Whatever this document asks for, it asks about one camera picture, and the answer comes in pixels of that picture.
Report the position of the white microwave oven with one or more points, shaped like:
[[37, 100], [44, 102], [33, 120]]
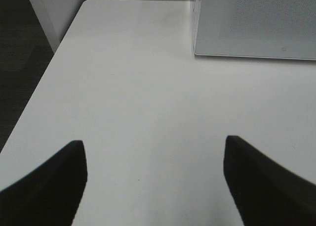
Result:
[[283, 29]]

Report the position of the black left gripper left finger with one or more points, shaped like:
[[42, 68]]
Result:
[[50, 194]]

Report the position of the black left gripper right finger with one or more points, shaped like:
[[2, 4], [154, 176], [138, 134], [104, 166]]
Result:
[[265, 193]]

